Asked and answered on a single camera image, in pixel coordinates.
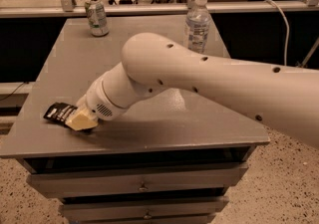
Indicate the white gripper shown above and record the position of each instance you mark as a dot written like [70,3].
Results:
[97,101]

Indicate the black rxbar chocolate wrapper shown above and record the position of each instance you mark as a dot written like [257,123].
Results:
[59,112]

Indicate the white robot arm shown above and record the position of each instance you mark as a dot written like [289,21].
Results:
[280,97]

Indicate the grey drawer cabinet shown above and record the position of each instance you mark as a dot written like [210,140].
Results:
[174,128]

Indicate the grey drawer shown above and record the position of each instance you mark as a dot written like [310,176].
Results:
[140,180]
[144,209]

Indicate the top grey drawer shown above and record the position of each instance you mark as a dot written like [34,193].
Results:
[140,180]

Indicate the clear plastic water bottle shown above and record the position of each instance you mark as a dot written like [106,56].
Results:
[196,27]

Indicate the metal rail frame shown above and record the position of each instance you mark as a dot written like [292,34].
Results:
[161,9]

